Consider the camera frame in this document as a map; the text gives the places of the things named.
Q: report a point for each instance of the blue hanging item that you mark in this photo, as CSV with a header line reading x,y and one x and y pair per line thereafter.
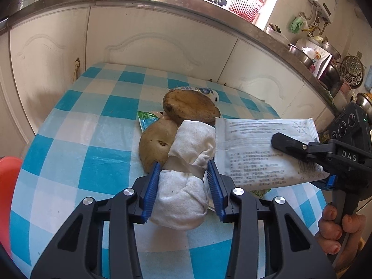
x,y
369,78

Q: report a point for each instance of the dark cooking pot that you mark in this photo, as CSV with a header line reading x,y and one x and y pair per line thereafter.
x,y
331,75

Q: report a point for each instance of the blue cartoon snack wrapper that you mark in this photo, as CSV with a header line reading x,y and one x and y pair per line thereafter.
x,y
145,120

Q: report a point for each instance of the blue white checked tablecloth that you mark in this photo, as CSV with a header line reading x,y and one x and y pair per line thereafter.
x,y
87,139

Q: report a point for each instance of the white cloth wad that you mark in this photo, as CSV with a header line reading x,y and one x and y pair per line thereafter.
x,y
180,200

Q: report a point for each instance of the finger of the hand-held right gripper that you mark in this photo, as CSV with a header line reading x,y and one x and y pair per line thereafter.
x,y
287,145
330,182

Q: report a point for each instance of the small steel pot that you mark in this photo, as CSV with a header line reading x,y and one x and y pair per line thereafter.
x,y
364,100

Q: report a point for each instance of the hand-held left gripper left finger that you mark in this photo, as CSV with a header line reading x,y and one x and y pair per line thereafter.
x,y
151,193

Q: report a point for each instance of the round metal steamer rack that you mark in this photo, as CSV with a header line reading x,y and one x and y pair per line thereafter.
x,y
352,71

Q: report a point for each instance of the red plastic basin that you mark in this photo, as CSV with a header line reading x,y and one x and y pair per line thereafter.
x,y
8,186

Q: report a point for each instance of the red plastic basket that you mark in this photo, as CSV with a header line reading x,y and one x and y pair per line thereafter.
x,y
245,4

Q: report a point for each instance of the person's right hand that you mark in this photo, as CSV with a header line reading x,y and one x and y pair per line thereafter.
x,y
328,219

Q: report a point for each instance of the green snack wrapper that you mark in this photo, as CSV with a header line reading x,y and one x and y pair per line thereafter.
x,y
258,193

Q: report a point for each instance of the stone kitchen countertop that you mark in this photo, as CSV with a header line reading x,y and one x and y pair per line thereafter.
x,y
174,1

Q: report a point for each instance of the stack of white plates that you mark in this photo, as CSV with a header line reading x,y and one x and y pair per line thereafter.
x,y
277,36

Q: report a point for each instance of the white tube with blue label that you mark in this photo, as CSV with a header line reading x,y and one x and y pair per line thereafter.
x,y
207,93

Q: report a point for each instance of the steel pot with lid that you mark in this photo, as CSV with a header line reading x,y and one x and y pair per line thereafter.
x,y
331,49

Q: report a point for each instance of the floral printed bag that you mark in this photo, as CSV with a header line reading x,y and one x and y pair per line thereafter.
x,y
318,59

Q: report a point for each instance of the steel bowl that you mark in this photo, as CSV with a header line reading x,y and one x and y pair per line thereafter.
x,y
300,56

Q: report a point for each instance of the cream cabinet door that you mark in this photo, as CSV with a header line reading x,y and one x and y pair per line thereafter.
x,y
261,75
308,107
49,64
162,35

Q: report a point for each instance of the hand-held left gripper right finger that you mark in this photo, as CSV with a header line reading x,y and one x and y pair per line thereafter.
x,y
215,193

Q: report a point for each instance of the green hanging cloth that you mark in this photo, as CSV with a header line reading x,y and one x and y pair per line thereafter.
x,y
297,24

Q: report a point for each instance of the white printed packet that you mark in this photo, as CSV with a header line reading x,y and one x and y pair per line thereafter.
x,y
250,145

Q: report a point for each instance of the whole brown potato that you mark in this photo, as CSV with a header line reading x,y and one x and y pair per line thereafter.
x,y
154,145

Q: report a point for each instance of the cut brown potato half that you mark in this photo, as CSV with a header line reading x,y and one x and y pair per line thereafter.
x,y
189,104

